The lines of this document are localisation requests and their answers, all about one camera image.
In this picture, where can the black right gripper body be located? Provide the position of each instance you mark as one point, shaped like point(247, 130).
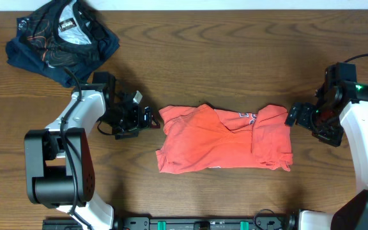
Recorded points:
point(322, 122)

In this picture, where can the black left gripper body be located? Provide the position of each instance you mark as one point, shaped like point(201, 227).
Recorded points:
point(124, 121)

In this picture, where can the orange red t-shirt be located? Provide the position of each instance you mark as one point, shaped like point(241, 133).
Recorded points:
point(202, 137)

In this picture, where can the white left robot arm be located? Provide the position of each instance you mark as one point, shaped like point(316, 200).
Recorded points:
point(59, 168)

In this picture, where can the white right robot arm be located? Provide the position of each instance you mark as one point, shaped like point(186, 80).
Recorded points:
point(341, 110)

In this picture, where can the dark navy folded shirt pile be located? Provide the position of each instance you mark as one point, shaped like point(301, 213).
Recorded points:
point(63, 41)

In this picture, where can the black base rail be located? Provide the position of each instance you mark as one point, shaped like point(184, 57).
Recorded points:
point(265, 222)

